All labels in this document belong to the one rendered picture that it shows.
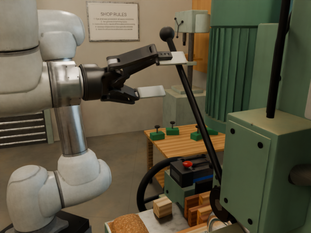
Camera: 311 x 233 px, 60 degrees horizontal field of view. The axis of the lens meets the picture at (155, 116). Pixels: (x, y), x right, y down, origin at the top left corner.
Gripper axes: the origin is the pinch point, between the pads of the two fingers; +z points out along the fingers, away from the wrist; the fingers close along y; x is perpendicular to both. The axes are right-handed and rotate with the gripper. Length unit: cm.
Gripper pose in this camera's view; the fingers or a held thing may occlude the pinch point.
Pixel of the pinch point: (169, 76)
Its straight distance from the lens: 63.4
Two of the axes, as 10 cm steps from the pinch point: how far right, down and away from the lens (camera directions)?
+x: -2.8, -8.9, 3.6
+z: 9.1, -1.3, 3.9
